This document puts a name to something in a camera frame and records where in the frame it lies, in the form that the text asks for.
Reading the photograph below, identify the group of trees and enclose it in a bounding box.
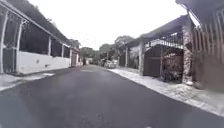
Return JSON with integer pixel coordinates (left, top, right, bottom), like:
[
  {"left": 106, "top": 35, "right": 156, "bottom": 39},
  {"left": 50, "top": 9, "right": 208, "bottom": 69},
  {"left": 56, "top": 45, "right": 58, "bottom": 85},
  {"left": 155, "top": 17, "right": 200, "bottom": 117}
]
[{"left": 79, "top": 34, "right": 136, "bottom": 66}]

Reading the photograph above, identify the vehicle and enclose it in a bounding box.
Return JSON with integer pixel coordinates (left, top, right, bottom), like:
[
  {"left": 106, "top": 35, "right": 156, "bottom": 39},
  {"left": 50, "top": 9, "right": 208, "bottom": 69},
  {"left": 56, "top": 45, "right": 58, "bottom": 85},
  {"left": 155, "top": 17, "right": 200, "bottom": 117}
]
[{"left": 103, "top": 59, "right": 118, "bottom": 70}]

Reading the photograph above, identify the house with dark metal gate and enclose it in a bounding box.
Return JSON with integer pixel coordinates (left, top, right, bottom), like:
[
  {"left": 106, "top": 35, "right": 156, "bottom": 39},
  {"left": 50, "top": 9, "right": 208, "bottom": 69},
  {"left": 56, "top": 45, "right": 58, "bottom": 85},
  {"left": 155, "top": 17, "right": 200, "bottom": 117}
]
[{"left": 139, "top": 14, "right": 195, "bottom": 85}]

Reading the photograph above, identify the pale concrete pavement strip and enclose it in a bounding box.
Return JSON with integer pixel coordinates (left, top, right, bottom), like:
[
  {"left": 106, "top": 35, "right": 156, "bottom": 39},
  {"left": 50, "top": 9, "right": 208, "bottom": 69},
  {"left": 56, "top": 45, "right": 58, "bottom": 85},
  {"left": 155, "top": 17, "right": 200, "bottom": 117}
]
[
  {"left": 107, "top": 67, "right": 224, "bottom": 118},
  {"left": 0, "top": 70, "right": 56, "bottom": 92}
]

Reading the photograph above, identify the low house with dark roof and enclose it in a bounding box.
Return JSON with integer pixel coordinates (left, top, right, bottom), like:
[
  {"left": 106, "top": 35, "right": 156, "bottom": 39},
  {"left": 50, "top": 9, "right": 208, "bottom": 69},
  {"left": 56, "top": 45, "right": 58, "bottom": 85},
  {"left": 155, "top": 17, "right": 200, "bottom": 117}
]
[{"left": 117, "top": 37, "right": 145, "bottom": 71}]

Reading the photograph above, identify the building with brown slatted fence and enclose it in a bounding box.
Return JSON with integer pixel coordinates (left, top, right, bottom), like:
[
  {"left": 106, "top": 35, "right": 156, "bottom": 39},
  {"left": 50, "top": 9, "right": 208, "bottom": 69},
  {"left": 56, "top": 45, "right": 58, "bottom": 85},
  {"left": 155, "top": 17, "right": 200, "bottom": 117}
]
[{"left": 175, "top": 0, "right": 224, "bottom": 93}]

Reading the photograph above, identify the white gate frame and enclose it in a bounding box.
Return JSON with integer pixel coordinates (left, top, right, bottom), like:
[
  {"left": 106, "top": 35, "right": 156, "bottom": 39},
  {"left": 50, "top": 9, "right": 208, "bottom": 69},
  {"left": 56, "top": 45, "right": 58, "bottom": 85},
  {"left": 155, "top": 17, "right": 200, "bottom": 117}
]
[{"left": 0, "top": 6, "right": 25, "bottom": 75}]

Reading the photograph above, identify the white wall with dark railing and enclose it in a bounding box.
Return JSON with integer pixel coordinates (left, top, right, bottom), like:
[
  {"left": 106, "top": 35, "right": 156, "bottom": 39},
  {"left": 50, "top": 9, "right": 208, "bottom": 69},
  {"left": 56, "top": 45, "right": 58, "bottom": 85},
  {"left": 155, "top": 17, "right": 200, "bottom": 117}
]
[{"left": 15, "top": 20, "right": 72, "bottom": 76}]

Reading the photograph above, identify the dark grey asphalt road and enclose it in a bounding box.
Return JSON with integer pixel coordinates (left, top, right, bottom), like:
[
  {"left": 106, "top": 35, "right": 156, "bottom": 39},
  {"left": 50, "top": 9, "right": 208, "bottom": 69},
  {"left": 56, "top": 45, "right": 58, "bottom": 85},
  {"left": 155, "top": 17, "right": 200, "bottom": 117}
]
[{"left": 0, "top": 64, "right": 224, "bottom": 128}]

